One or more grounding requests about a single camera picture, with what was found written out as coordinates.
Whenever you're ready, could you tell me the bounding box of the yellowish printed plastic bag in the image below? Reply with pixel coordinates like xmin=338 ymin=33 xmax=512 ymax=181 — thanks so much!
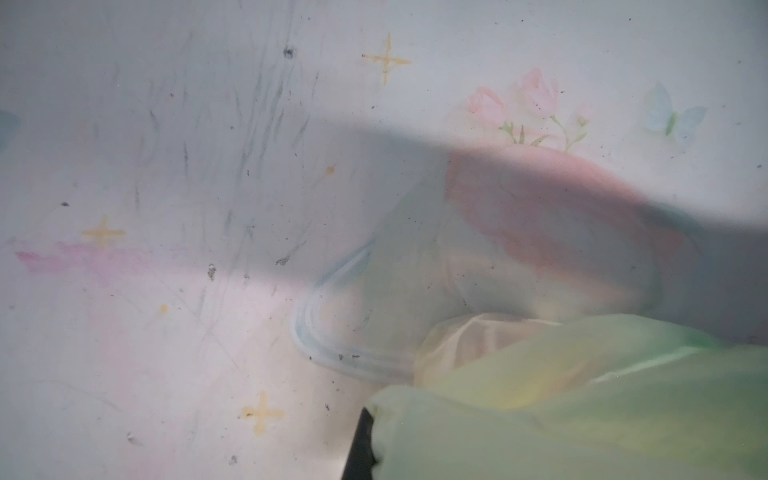
xmin=366 ymin=314 xmax=767 ymax=479

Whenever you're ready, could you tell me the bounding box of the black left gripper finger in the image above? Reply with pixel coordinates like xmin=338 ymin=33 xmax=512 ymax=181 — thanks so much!
xmin=341 ymin=408 xmax=376 ymax=480

